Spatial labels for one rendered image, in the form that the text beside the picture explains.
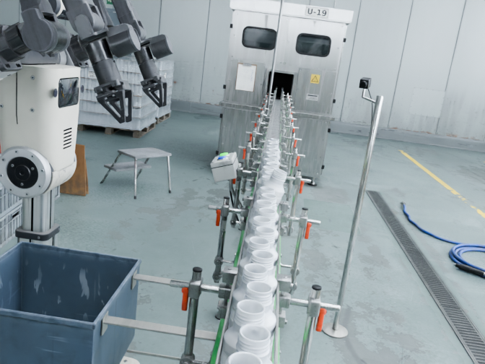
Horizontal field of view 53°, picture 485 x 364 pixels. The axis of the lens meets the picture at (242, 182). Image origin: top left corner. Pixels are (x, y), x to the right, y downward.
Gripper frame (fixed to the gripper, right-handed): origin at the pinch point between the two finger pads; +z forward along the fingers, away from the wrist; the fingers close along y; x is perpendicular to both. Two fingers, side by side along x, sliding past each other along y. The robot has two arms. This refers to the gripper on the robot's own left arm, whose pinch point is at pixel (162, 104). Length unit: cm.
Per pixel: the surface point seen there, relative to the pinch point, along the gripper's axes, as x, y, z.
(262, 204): -27, -65, 29
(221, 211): -14, -45, 32
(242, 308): -24, -109, 31
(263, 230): -27, -79, 30
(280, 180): -32, -47, 29
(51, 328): 17, -84, 35
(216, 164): -10.9, -2.5, 25.4
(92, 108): 231, 587, -44
